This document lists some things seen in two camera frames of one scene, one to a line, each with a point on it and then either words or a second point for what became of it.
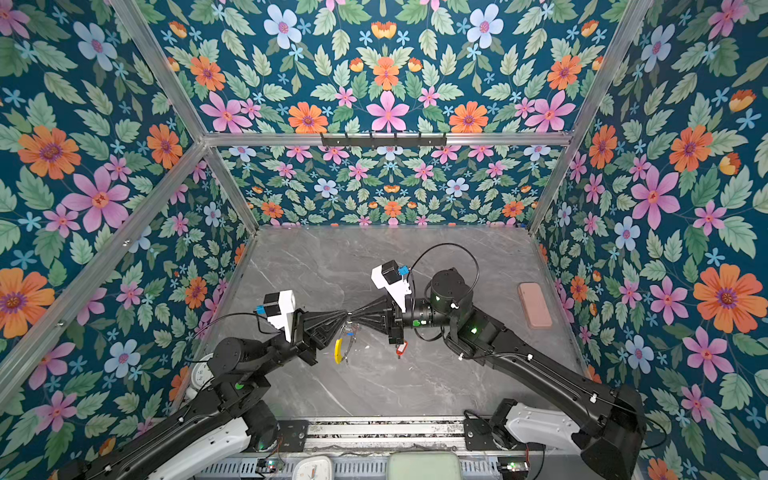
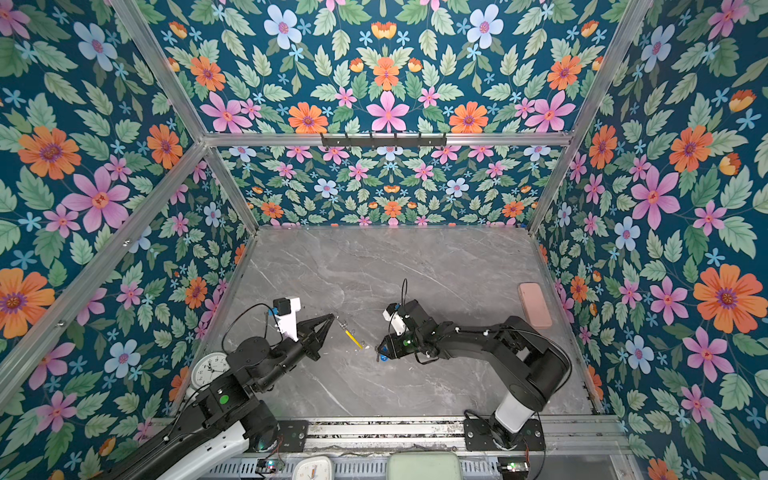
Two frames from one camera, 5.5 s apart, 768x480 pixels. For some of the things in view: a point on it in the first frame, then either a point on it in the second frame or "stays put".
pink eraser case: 535,305 stays put
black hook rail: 384,141 stays put
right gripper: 391,317 -> 391,342
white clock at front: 313,467 stays put
